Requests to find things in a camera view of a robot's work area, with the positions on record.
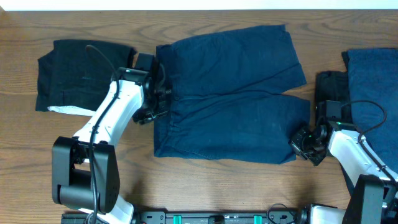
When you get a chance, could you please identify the navy blue shorts garment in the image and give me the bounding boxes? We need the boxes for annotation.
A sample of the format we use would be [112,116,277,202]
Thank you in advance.
[154,25,310,164]

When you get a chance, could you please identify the black shorts garment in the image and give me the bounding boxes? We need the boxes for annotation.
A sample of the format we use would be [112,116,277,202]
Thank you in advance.
[35,39,136,116]

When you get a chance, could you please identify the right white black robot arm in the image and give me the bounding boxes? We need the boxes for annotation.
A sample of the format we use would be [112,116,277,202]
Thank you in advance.
[289,121,397,223]

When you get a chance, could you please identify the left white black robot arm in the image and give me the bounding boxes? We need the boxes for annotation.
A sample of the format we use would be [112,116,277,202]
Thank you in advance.
[52,62,171,223]

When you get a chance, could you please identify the navy blue clothes pile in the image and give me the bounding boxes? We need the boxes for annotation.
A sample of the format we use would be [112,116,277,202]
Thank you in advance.
[314,48,398,194]

